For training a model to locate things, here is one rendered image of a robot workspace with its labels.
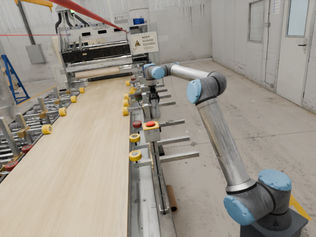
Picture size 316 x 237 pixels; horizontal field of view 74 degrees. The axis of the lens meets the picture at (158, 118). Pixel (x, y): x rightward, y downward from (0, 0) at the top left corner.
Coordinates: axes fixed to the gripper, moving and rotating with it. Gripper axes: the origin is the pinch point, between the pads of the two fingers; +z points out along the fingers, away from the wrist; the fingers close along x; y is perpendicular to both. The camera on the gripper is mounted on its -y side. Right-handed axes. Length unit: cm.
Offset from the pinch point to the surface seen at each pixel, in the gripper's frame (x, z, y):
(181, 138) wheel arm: -14.7, 18.3, -28.0
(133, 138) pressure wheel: 21.1, 10.1, -30.4
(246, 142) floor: -125, 101, 78
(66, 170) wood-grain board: 63, 10, -56
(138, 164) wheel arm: 19, 18, -53
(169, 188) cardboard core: -3, 93, 4
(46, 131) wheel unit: 96, 7, 4
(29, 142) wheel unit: 116, 17, 11
